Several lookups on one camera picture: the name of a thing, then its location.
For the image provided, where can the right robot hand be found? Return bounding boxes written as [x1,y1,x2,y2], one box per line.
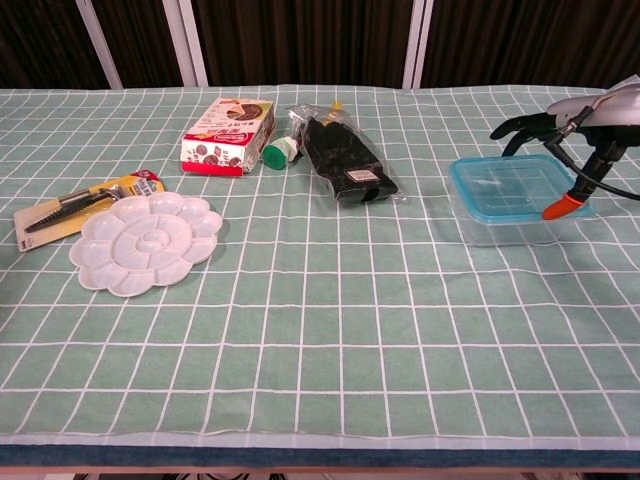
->
[489,82,640,221]

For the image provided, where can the blue translucent square lid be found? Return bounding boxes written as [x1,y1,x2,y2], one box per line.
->
[448,153,597,224]

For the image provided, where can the clear plastic container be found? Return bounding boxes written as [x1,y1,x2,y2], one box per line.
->
[446,157,589,248]

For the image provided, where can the red white cookie box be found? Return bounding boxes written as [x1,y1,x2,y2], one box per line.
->
[179,96,277,177]

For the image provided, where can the black gloves in clear bag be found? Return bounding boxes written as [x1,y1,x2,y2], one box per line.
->
[285,99,409,209]

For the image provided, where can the dark pleated curtain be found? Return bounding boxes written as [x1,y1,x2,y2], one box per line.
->
[0,0,640,91]

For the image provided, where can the small bottle with green cap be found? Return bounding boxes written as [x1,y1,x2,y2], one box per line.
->
[262,135,301,171]

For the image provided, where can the green checked tablecloth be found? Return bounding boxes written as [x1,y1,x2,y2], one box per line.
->
[0,74,640,451]

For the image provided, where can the white flower paint palette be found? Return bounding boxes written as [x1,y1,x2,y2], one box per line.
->
[68,191,225,299]

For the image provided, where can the razor in yellow blister pack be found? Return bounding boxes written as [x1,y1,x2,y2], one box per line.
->
[13,168,167,253]

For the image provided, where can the black hand cable with connector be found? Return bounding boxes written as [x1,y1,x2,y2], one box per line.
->
[545,104,640,202]

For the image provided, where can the white metal frame post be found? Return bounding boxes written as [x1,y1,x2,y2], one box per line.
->
[75,0,124,90]
[160,0,210,87]
[401,0,435,90]

